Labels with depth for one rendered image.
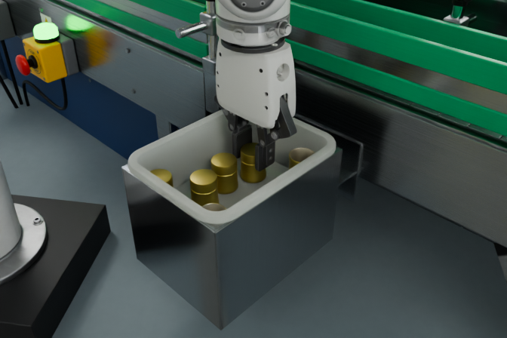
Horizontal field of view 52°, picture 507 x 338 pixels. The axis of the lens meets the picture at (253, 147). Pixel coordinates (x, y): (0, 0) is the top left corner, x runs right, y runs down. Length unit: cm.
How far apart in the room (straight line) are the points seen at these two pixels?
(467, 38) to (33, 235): 67
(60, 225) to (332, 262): 44
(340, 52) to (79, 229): 48
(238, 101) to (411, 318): 40
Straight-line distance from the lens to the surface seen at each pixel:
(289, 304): 81
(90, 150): 117
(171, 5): 81
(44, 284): 81
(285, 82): 61
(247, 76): 61
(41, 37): 107
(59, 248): 85
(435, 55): 65
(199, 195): 65
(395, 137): 70
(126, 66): 93
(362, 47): 70
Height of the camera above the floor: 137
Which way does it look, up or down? 33 degrees down
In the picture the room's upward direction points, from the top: straight up
